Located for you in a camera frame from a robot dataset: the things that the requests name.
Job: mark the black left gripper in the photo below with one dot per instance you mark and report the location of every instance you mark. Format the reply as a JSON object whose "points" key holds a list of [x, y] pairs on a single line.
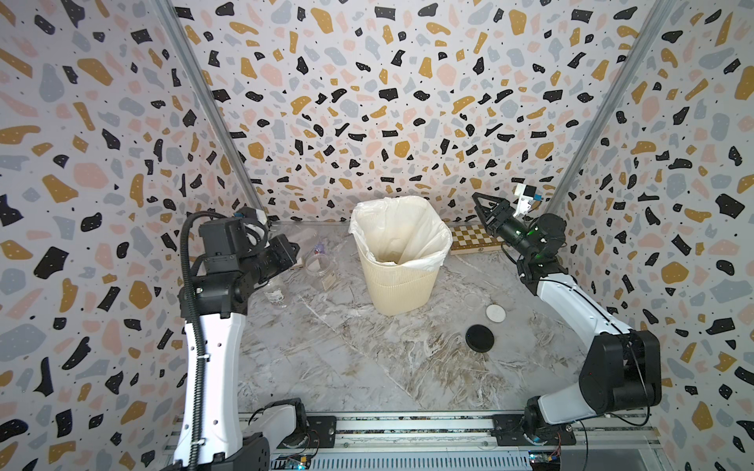
{"points": [[280, 245]]}

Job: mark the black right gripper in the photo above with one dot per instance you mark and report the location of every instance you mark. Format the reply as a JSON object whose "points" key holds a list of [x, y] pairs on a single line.
{"points": [[496, 223]]}

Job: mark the clear labelled plastic jar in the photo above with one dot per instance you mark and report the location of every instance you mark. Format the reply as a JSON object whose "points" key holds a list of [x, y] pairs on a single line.
{"points": [[276, 292]]}

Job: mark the white round jar lid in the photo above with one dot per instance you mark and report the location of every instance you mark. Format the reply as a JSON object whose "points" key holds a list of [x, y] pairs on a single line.
{"points": [[495, 313]]}

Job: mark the black round jar lid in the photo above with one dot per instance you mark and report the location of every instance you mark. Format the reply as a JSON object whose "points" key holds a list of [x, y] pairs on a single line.
{"points": [[479, 338]]}

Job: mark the black lid brown jar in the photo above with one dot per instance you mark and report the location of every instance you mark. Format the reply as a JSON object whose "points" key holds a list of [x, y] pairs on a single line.
{"points": [[325, 275]]}

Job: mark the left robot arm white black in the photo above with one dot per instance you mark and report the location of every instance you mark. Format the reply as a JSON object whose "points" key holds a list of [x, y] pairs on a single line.
{"points": [[224, 261]]}

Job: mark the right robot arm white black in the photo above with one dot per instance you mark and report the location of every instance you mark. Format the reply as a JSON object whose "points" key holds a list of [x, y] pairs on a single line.
{"points": [[622, 368]]}

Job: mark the wooden folding chess board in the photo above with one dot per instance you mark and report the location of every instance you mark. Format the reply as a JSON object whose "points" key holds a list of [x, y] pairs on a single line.
{"points": [[469, 239]]}

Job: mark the clear round jar lid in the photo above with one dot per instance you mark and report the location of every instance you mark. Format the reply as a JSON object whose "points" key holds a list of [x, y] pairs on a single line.
{"points": [[473, 301]]}

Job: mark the white plastic bin liner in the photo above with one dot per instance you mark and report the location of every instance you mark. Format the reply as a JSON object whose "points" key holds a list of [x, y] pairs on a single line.
{"points": [[402, 232]]}

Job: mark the cream ribbed trash bin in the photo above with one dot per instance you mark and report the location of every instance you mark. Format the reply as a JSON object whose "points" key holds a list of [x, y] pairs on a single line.
{"points": [[395, 289]]}

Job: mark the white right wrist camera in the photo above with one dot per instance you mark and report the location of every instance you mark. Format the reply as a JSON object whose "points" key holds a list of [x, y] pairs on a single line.
{"points": [[526, 196]]}

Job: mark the aluminium corner post right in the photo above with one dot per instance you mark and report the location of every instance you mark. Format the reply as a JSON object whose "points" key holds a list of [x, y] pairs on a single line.
{"points": [[661, 11]]}

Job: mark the aluminium corner post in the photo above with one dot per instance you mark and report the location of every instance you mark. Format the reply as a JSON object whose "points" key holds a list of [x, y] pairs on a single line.
{"points": [[166, 12], [661, 11]]}

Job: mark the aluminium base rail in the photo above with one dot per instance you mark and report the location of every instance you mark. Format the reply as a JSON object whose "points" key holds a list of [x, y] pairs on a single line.
{"points": [[465, 440]]}

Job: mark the aluminium corner post left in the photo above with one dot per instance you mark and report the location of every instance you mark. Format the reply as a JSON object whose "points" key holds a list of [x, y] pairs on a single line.
{"points": [[166, 12]]}

